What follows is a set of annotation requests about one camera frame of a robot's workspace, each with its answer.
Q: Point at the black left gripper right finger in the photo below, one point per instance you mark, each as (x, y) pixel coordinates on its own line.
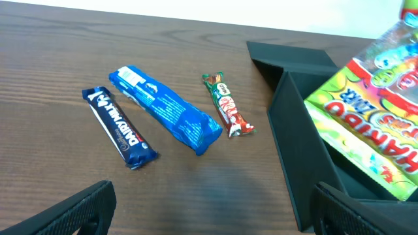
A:
(333, 212)

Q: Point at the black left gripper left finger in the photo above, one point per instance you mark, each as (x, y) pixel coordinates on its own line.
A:
(89, 211)

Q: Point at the purple Dairy Milk bar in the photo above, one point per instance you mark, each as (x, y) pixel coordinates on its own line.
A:
(131, 145)

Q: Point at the green Haribo gummy bag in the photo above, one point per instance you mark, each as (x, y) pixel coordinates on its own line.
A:
(368, 110)

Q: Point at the blue Oreo cookie pack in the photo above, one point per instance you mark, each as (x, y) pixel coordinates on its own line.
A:
(181, 119)

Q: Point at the green red KitKat Milo bar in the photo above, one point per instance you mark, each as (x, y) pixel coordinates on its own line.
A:
(225, 105)

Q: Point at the dark green open box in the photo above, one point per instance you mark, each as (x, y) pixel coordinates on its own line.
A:
(293, 73)

